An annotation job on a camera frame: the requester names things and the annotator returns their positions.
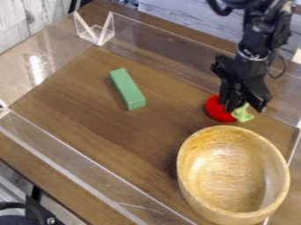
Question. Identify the green rectangular block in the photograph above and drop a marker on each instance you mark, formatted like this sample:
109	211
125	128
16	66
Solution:
127	88

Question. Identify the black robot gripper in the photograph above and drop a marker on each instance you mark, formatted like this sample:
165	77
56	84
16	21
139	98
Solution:
242	82

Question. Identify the clear acrylic tray wall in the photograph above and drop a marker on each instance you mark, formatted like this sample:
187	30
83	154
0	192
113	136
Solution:
102	159

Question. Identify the red plush strawberry toy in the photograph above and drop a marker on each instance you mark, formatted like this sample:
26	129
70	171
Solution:
217	113

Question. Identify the wooden bowl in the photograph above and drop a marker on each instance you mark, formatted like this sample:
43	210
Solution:
233	175

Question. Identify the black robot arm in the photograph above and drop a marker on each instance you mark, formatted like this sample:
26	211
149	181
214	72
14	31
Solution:
266	32

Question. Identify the clear acrylic corner bracket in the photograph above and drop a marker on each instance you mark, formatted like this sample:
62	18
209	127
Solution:
97	34

